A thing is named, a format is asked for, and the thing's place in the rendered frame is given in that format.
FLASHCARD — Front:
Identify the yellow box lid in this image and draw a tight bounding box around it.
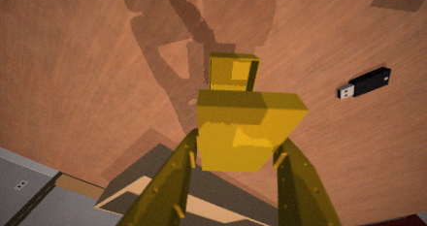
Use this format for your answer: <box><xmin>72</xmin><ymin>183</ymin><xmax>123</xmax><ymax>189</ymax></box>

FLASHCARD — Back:
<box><xmin>196</xmin><ymin>89</ymin><xmax>309</xmax><ymax>172</ymax></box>

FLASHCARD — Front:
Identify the black usb flash drive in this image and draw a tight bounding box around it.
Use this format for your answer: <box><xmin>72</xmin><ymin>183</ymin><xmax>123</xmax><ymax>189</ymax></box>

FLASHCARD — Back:
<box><xmin>338</xmin><ymin>67</ymin><xmax>391</xmax><ymax>100</ymax></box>

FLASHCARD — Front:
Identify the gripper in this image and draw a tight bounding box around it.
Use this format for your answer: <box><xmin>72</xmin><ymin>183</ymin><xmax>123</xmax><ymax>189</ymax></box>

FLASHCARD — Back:
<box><xmin>115</xmin><ymin>128</ymin><xmax>343</xmax><ymax>226</ymax></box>

